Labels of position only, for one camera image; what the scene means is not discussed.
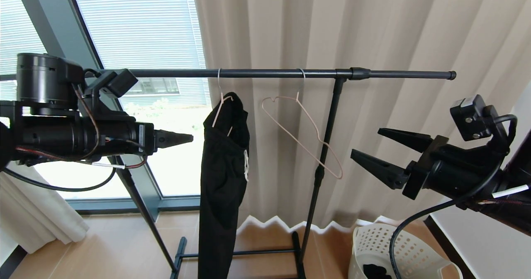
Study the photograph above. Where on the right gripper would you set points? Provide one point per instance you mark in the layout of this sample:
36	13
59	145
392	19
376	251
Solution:
456	171

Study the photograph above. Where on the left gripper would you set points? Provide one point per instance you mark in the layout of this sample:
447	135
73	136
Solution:
62	138

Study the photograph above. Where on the window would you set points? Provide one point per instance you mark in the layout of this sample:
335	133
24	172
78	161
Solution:
141	25

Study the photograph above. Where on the black clothes rack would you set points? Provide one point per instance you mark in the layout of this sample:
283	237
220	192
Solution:
269	73

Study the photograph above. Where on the white laundry basket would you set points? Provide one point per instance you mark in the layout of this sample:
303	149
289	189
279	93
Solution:
373	241

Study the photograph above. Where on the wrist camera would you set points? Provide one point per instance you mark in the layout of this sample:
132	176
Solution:
116	84
475	117

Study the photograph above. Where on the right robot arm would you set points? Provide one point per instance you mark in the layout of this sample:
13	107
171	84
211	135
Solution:
518	179

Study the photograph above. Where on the beige curtain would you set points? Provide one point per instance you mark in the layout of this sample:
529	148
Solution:
373	30
33	216

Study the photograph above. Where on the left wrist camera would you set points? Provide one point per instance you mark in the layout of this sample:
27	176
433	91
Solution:
116	84

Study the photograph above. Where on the pink clothes hanger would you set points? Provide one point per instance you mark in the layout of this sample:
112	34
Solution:
309	119
218	106

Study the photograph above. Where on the black knitted garment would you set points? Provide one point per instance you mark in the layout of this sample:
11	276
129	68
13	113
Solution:
222	179

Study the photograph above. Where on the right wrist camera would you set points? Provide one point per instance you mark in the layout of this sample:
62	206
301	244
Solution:
475	117

